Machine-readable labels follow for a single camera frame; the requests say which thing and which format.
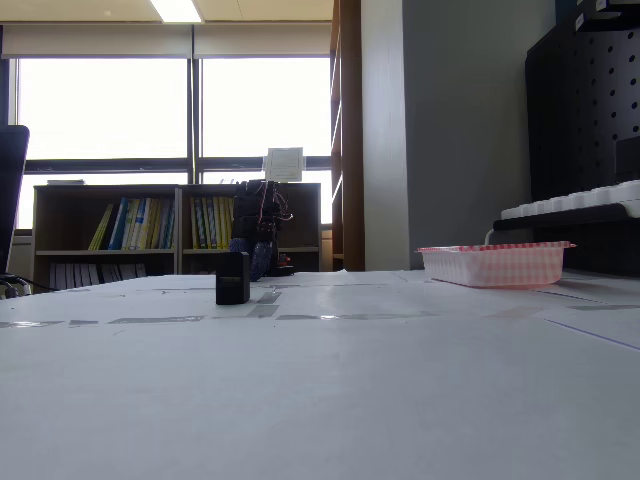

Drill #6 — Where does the row of yellow blue books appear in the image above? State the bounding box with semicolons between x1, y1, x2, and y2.
88;196;177;252
189;195;236;251

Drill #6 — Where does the row of white binders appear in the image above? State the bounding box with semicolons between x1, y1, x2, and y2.
48;262;148;291

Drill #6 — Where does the beige roller blind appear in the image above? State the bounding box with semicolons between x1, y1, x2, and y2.
1;23;194;60
193;21;332;59

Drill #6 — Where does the black monitor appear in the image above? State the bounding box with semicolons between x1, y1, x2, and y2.
0;124;31;277

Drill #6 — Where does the white framed paper sign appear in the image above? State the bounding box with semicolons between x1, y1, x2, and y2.
263;146;306;183

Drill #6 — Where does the white power strip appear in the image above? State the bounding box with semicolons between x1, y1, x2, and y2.
500;179;640;220

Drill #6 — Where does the small black box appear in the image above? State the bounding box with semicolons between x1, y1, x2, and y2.
215;251;251;306

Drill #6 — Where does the black pegboard panel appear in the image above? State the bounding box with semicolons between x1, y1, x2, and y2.
524;19;640;201

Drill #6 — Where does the low wooden bookshelf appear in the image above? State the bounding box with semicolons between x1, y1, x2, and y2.
32;182;322;292

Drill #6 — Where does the black shelf board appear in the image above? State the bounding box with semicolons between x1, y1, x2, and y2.
492;203;640;279

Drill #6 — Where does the pink checkered tray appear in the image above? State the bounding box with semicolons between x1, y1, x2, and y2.
415;240;576;290

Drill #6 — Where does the ceiling light panel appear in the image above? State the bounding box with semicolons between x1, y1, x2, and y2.
148;0;204;24

